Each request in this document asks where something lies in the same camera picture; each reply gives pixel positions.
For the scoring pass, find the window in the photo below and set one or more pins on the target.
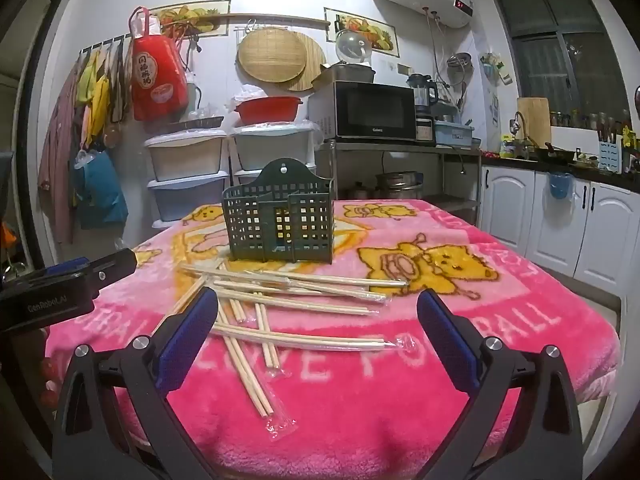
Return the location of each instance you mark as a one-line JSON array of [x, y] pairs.
[[575, 35]]

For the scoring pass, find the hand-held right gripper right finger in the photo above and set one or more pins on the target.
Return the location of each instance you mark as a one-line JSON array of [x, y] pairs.
[[447, 337]]

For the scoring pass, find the green plastic utensil basket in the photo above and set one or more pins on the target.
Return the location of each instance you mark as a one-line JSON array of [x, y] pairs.
[[250, 225]]

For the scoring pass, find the pink printed blanket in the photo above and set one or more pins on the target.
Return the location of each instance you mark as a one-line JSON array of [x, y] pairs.
[[375, 400]]

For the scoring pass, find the yellow hanging cloths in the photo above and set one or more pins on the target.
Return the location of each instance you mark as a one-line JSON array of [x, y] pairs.
[[95, 95]]

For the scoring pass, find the yellow dish soap bottle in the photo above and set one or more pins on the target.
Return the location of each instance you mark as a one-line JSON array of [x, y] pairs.
[[509, 147]]

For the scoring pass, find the stacked metal pots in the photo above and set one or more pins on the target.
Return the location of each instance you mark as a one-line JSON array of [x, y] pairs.
[[400, 185]]

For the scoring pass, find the black wok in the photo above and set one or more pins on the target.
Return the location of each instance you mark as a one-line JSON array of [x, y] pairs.
[[555, 154]]

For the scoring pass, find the metal shelf rack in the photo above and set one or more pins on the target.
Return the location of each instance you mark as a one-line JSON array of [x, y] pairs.
[[450, 205]]

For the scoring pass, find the faucet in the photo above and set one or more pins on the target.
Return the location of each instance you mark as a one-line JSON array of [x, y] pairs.
[[517, 120]]

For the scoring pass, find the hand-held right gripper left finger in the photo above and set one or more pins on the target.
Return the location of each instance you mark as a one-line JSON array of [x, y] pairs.
[[187, 340]]

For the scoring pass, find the metal baking pan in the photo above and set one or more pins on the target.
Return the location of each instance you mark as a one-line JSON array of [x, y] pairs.
[[350, 74]]

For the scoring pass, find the red plastic basin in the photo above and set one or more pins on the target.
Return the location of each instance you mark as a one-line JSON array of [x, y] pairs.
[[267, 110]]

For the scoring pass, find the hanging steel pot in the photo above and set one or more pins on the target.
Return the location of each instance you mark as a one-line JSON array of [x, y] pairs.
[[459, 67]]

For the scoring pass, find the wall pocket organizer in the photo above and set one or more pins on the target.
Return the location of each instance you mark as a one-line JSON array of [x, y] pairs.
[[495, 67]]

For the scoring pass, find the white plastic bags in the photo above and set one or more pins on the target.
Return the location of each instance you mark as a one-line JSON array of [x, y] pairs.
[[247, 97]]

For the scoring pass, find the round bamboo mat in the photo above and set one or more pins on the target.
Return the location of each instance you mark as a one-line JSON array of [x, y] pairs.
[[315, 60]]

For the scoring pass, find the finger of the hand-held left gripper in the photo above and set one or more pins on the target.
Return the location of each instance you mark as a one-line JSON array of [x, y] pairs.
[[114, 265], [65, 266]]

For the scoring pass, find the wooden cutting board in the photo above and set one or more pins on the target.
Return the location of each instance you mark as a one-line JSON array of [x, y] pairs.
[[535, 120]]

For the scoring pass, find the blender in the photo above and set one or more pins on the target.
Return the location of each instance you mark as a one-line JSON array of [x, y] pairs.
[[422, 92]]

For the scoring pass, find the row of spice jars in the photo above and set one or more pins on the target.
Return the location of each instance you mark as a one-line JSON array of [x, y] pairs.
[[585, 120]]

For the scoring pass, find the white kitchen cabinets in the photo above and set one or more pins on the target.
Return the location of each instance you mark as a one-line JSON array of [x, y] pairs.
[[510, 220]]

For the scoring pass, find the red gift bag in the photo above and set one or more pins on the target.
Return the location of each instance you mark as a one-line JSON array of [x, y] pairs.
[[157, 80]]

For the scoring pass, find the black microwave oven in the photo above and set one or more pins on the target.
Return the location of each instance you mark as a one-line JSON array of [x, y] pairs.
[[370, 110]]

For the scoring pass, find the light blue knife block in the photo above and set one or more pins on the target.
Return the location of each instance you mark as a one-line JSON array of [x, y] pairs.
[[610, 157]]

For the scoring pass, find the round bamboo tray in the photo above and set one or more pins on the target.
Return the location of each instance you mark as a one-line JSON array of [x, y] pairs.
[[270, 55]]

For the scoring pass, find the glass pot lid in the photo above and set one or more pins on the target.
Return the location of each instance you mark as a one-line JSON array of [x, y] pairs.
[[352, 45]]

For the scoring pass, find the group of wooden chopsticks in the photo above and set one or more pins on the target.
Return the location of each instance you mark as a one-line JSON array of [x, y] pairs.
[[300, 305]]

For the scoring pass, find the blue hanging bag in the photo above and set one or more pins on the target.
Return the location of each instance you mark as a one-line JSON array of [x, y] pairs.
[[100, 195]]

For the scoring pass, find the fruit wall poster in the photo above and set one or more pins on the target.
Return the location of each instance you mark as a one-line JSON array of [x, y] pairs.
[[200, 16], [370, 30]]

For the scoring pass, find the wicker tray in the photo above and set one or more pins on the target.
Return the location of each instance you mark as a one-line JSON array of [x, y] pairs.
[[185, 124]]

